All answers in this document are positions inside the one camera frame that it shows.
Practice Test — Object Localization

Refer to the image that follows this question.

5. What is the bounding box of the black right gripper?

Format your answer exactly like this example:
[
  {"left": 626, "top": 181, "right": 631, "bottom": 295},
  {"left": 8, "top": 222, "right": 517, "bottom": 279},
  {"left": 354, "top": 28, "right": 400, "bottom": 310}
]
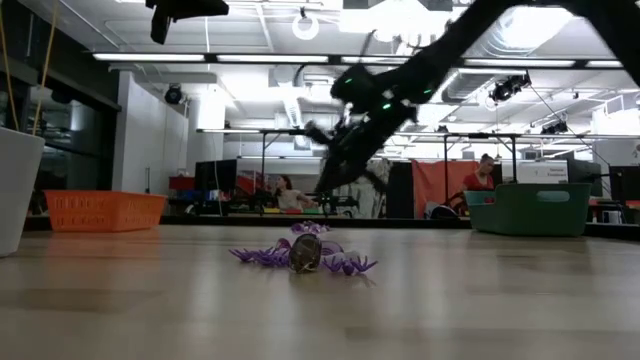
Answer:
[{"left": 304, "top": 112, "right": 416, "bottom": 195}]

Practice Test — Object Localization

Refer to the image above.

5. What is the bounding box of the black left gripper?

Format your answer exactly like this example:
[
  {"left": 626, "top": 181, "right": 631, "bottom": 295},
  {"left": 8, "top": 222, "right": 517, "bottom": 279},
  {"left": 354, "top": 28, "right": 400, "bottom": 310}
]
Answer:
[{"left": 144, "top": 0, "right": 230, "bottom": 45}]

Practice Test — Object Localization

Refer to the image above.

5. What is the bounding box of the white patterned cloth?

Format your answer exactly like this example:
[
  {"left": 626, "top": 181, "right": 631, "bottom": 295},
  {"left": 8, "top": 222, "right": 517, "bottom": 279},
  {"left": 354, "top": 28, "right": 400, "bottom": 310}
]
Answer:
[{"left": 344, "top": 158, "right": 391, "bottom": 220}]

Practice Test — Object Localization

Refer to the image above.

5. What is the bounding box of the person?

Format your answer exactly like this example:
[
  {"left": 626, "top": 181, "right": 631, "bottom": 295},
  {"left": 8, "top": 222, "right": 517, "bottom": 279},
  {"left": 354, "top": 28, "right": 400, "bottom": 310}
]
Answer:
[
  {"left": 273, "top": 173, "right": 319, "bottom": 212},
  {"left": 457, "top": 153, "right": 496, "bottom": 209}
]

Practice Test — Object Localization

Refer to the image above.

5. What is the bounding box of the black fabric panel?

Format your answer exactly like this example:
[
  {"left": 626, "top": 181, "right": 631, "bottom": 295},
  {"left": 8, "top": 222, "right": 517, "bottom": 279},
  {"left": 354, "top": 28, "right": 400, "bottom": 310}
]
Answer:
[{"left": 387, "top": 160, "right": 415, "bottom": 220}]

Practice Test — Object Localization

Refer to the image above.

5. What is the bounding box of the red slanted board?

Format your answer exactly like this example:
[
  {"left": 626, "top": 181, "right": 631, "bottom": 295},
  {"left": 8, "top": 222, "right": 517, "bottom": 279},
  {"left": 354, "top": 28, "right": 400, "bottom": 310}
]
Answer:
[{"left": 234, "top": 174, "right": 266, "bottom": 197}]

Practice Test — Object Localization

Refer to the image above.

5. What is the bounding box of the orange fabric panel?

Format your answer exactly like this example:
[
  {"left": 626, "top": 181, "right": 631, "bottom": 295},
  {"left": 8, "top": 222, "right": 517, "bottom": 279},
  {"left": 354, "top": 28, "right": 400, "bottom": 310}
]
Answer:
[{"left": 412, "top": 159, "right": 504, "bottom": 220}]

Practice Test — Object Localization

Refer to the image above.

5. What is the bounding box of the black computer monitor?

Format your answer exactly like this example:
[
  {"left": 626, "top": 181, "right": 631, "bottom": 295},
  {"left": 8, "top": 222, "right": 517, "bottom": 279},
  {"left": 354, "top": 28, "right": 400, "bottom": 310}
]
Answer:
[
  {"left": 608, "top": 164, "right": 640, "bottom": 202},
  {"left": 193, "top": 158, "right": 239, "bottom": 192},
  {"left": 567, "top": 158, "right": 604, "bottom": 197}
]

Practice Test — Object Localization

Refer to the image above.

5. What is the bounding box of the black track spotlight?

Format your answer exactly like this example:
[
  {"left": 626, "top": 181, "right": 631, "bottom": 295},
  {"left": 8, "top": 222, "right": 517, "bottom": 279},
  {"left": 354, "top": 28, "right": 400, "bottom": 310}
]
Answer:
[
  {"left": 488, "top": 73, "right": 532, "bottom": 104},
  {"left": 539, "top": 119, "right": 570, "bottom": 135}
]

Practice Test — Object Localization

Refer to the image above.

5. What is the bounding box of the teal plastic bin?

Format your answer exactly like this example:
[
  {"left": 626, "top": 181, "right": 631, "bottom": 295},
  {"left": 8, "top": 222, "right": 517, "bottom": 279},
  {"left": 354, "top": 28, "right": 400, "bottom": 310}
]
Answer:
[{"left": 463, "top": 182, "right": 593, "bottom": 237}]

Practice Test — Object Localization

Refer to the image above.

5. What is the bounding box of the white sign board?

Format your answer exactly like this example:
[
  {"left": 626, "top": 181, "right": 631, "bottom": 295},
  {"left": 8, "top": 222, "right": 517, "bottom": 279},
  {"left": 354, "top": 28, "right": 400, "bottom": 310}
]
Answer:
[{"left": 517, "top": 160, "right": 569, "bottom": 185}]

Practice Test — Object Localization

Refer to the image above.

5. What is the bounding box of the pale grey plastic bin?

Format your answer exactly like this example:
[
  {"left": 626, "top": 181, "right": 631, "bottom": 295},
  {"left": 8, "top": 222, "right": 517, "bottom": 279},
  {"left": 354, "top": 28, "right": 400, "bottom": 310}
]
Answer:
[{"left": 0, "top": 127, "right": 46, "bottom": 259}]

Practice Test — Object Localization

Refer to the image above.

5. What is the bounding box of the black background rig frame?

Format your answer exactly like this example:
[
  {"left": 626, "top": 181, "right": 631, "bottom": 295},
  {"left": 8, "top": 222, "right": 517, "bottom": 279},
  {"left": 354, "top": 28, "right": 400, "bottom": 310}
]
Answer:
[
  {"left": 259, "top": 128, "right": 336, "bottom": 217},
  {"left": 442, "top": 132, "right": 519, "bottom": 194}
]

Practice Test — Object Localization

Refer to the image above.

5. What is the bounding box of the white ceiling ring lamp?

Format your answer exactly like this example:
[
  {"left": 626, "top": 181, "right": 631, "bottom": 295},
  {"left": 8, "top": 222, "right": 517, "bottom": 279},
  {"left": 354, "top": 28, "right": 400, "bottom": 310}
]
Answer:
[{"left": 292, "top": 12, "right": 321, "bottom": 41}]

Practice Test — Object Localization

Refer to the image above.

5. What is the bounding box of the silver ventilation duct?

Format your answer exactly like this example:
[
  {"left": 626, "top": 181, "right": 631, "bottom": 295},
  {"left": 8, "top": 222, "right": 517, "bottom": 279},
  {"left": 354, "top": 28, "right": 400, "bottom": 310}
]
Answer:
[{"left": 439, "top": 9, "right": 576, "bottom": 104}]

